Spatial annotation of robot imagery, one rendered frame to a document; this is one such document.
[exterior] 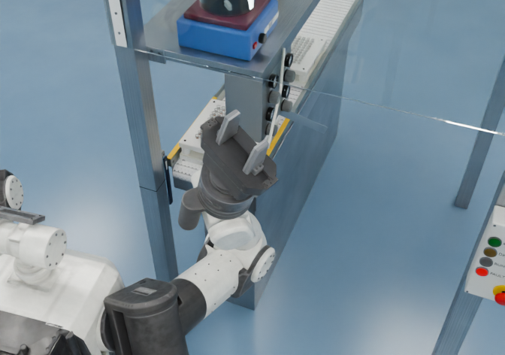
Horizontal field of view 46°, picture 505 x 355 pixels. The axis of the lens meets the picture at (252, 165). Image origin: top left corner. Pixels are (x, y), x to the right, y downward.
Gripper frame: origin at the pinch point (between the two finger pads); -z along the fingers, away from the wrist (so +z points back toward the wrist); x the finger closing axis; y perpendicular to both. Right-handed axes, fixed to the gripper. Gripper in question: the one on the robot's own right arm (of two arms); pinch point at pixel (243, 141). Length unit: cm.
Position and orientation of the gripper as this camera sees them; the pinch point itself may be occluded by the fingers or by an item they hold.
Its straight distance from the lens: 76.9
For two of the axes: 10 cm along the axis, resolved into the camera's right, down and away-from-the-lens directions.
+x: -6.7, -7.1, 2.1
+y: 7.2, -5.6, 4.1
